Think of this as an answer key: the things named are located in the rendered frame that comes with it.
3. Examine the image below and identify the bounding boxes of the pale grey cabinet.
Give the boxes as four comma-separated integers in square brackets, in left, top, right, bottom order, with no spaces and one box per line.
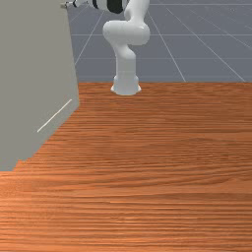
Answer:
[0,0,81,172]

